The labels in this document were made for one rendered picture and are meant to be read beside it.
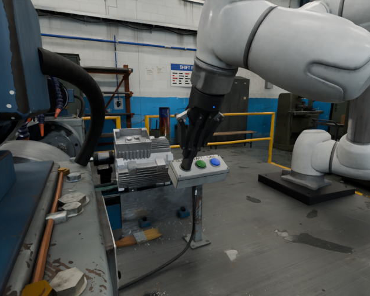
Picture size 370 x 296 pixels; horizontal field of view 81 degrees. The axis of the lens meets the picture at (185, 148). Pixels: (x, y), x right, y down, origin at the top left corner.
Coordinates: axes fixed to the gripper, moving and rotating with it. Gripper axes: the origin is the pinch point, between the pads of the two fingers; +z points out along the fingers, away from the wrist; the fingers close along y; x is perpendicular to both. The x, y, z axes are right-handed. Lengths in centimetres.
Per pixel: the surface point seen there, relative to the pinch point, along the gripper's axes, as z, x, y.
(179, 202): 31.7, -6.5, -6.6
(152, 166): 16.5, -13.8, 4.3
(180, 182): 6.3, 3.5, 2.7
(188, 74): 172, -493, -258
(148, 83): 199, -487, -145
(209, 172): 4.1, 3.4, -6.2
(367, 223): 19, 28, -68
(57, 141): 25, -43, 35
